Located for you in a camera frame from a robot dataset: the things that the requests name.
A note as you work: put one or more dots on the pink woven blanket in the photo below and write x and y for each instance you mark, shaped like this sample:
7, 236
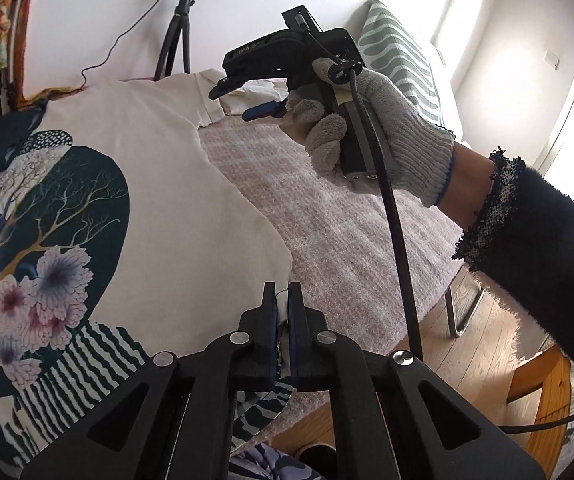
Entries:
342, 220

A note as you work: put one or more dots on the wooden chair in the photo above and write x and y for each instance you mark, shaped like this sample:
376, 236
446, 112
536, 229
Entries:
552, 400

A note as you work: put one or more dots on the white printed t-shirt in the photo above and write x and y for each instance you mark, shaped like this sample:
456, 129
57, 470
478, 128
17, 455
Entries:
167, 200

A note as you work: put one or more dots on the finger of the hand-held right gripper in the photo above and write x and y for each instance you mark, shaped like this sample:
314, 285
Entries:
262, 110
229, 85

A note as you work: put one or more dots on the lilac patterned pants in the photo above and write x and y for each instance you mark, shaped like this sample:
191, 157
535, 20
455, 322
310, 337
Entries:
267, 466

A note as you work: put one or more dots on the crumpled white cloth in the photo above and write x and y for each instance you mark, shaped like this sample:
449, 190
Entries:
249, 94

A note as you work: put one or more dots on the green patterned pillow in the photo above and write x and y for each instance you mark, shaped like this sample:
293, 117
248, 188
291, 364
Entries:
397, 52

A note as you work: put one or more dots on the orange patterned cloth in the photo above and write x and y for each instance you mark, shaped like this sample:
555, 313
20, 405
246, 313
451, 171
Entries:
49, 94

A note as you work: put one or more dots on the metal bed leg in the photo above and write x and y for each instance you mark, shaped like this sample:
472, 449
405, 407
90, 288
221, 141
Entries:
467, 317

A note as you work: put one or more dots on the dark slipper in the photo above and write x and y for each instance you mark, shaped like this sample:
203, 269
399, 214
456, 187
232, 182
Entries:
317, 460

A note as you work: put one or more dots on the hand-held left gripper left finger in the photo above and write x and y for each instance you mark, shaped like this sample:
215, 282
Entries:
269, 332

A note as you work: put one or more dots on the white wall switch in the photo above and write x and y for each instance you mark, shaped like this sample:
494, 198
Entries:
553, 59

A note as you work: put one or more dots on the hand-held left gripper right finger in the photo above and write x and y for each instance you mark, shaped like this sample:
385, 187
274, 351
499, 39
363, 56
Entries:
293, 322

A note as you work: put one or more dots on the person's right hand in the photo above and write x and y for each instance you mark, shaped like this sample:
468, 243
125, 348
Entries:
407, 125

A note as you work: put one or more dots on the person's right forearm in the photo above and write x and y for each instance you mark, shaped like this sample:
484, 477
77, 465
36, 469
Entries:
537, 260

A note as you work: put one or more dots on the black tripod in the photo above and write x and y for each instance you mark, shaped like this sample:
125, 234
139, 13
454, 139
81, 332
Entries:
179, 35

